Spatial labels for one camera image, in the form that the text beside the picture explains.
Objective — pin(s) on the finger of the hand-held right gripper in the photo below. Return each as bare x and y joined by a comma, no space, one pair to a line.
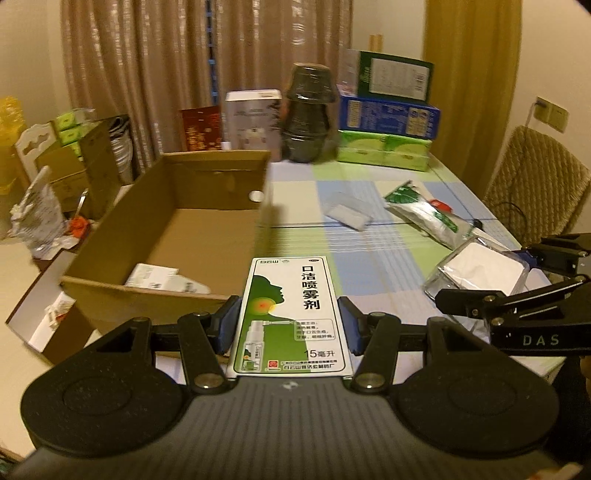
475,302
563,256

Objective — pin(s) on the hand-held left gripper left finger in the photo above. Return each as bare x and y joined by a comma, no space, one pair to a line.
228,325

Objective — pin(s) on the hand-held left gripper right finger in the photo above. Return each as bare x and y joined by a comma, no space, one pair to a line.
348,325

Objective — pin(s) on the clear plastic box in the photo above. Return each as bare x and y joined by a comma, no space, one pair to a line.
480,267

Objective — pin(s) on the white green medicine box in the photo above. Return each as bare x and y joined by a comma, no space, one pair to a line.
295,318

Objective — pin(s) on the green white foil pouch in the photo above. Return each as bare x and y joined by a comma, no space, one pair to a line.
425,214

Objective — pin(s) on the brown cardboard box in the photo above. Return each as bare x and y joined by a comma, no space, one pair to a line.
207,189

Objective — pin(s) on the checked cloth desktop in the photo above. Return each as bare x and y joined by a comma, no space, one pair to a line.
323,244

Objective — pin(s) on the chair with woven cushion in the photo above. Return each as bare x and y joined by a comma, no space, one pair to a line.
540,184

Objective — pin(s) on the small red packet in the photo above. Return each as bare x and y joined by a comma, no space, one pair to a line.
443,205

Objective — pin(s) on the clear plastic packet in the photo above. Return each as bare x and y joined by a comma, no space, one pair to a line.
348,212

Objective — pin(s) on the light green tissue pack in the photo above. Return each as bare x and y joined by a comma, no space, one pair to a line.
408,154
360,147

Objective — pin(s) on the orange small object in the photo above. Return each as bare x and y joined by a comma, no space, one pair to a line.
78,226

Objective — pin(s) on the red gold gift box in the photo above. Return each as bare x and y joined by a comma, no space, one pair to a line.
201,129

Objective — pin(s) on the blue carton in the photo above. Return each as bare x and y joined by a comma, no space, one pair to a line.
388,115

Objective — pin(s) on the white printed box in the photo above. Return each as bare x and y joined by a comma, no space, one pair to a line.
251,120

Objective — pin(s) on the white bucket with bag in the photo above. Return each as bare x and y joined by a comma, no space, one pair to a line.
122,147

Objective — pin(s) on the stack of black pots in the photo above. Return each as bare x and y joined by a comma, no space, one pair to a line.
307,120

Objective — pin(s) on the yellow curtain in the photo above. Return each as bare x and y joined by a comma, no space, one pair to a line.
466,69

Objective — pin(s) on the brown cardboard storage boxes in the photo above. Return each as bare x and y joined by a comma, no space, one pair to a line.
78,170

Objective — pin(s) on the crumpled plastic bag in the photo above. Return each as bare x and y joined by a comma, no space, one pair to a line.
39,212

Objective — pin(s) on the small red white carton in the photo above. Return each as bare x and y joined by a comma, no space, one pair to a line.
346,89

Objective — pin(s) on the dark green carton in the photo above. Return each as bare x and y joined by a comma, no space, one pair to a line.
397,76

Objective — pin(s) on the green tissue packs stack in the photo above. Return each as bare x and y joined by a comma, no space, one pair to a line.
74,131

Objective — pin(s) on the white wooden chair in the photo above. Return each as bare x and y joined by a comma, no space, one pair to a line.
34,143

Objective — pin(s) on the brown shiny curtain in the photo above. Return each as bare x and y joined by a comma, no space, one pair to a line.
161,60

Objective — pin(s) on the wooden posts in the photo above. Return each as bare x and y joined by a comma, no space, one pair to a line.
376,42

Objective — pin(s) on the yellow plastic bottle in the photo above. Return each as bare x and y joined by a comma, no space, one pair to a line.
10,134

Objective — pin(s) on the wall socket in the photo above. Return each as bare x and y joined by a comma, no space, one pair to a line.
551,113

